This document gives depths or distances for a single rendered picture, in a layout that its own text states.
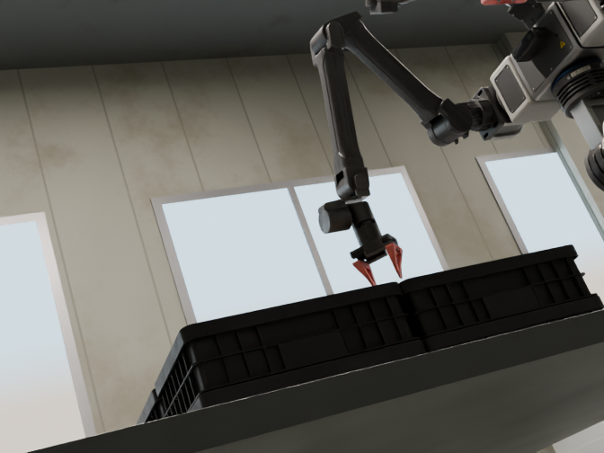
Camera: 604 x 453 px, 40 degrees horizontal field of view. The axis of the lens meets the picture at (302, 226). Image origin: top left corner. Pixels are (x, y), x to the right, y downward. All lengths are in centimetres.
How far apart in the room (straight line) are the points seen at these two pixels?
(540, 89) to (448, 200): 300
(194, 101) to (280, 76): 60
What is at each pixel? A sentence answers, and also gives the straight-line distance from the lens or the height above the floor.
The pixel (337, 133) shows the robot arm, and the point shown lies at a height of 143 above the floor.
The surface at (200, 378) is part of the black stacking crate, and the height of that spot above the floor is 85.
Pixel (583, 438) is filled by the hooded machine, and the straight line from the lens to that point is 432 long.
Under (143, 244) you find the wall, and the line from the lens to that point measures 426.
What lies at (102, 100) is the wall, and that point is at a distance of 471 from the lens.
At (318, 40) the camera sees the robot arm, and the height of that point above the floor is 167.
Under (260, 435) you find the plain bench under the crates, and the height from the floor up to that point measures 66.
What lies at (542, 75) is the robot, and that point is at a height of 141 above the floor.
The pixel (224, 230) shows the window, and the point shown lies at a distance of 437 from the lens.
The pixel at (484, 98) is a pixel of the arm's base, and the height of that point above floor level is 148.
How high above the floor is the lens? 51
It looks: 23 degrees up
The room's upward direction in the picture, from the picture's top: 20 degrees counter-clockwise
